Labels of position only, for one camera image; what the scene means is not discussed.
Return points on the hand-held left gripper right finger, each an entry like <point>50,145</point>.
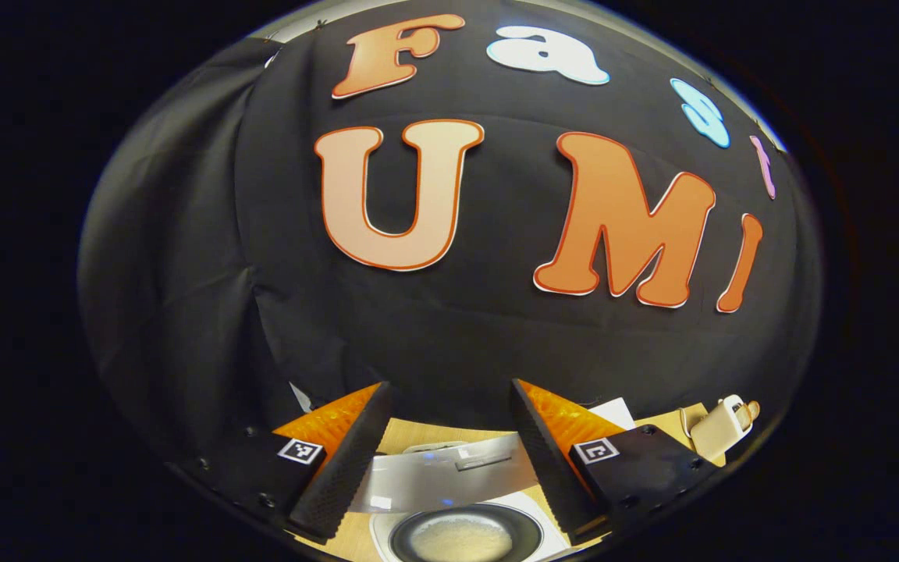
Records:
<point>547,468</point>

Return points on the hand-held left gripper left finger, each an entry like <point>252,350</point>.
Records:
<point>348,468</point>

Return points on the white rice cooker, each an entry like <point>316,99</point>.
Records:
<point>418,484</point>

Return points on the white rice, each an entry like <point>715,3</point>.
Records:
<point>457,540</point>

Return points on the black backdrop cloth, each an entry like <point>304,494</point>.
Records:
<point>457,328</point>

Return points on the cream white toaster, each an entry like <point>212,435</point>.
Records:
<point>719,429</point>

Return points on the toasted bread slice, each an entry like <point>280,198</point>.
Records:
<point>752,408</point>

